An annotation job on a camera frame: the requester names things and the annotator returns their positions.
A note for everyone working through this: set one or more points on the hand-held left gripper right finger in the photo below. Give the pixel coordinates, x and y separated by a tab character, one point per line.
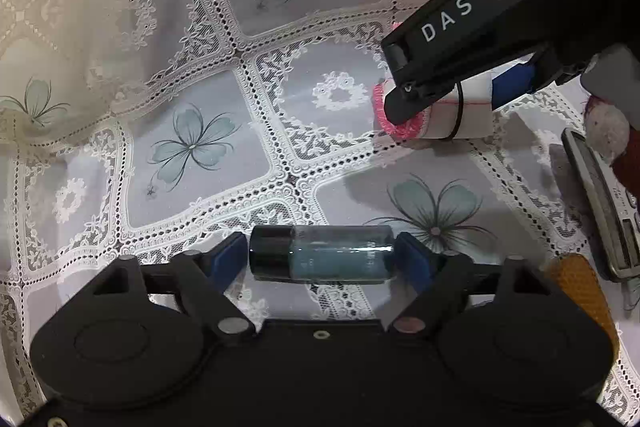
417	262

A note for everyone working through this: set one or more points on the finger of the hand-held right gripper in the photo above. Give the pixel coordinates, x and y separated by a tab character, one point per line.
475	17
515	87

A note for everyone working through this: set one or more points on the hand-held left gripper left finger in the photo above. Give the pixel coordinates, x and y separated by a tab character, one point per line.
227	262

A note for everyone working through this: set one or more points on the pink-edged white cloth bundle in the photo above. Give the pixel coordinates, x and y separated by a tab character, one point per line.
470	117

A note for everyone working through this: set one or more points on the teal bottle with cream cap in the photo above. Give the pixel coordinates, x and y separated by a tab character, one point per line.
320	254

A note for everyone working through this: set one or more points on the grey calculator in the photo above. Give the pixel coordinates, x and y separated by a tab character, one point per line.
597	207

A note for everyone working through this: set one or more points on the brown leather wallet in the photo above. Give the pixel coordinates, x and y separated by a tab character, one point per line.
582	297

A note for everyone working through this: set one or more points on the floral lace tablecloth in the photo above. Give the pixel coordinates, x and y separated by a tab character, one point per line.
200	57

